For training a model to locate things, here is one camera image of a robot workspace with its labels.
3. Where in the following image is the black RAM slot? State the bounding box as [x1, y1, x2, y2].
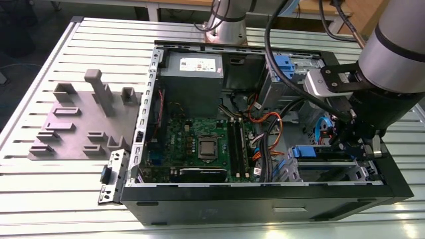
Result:
[237, 119, 251, 177]
[227, 118, 242, 176]

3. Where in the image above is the black open PC case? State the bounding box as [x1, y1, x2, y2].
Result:
[120, 38, 414, 220]

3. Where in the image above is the grey parts rack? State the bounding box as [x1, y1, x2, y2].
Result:
[25, 69, 144, 161]

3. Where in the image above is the thin red wire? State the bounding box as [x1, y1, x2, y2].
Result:
[154, 87, 166, 128]

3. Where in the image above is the silver disk bay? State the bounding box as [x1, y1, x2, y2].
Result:
[286, 143, 378, 182]

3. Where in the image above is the black CPU socket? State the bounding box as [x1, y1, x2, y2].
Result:
[196, 133, 222, 164]

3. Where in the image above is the thick black camera cable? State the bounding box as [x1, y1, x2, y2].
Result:
[263, 0, 358, 123]

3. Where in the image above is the hard disk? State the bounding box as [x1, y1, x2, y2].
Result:
[290, 145, 354, 162]

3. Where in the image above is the silver CPU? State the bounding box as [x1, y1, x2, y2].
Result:
[200, 141, 218, 158]

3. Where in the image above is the silver hinged slot latch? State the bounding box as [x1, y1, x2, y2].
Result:
[97, 148, 130, 206]

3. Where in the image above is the black graphics card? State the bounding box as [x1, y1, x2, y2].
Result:
[169, 166, 229, 184]

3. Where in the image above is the blue data wire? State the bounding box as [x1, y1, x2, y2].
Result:
[314, 115, 334, 145]

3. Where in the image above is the green motherboard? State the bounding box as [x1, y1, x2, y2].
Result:
[141, 117, 265, 184]

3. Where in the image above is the white desk frame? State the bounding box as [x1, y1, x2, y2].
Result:
[42, 0, 160, 22]

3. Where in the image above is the wooden desk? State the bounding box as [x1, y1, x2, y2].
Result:
[291, 0, 353, 34]

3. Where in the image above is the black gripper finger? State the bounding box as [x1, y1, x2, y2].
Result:
[345, 130, 383, 160]
[327, 120, 355, 150]

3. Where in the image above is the silver optical drive bay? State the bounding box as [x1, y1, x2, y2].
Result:
[257, 52, 327, 113]

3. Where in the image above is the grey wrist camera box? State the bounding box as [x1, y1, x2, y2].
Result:
[303, 69, 354, 98]

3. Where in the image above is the black round knob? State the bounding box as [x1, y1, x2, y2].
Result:
[100, 164, 113, 184]

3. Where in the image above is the grey power supply unit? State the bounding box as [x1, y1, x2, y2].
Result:
[157, 51, 224, 119]

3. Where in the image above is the blue plastic drive latch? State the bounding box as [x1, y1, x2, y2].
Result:
[273, 54, 295, 82]

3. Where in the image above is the black cable bundle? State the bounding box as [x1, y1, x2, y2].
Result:
[258, 96, 311, 182]

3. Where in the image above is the orange power wire bundle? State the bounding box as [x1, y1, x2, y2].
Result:
[246, 93, 285, 162]

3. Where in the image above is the wooden cabinet panel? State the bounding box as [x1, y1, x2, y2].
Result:
[338, 0, 391, 48]

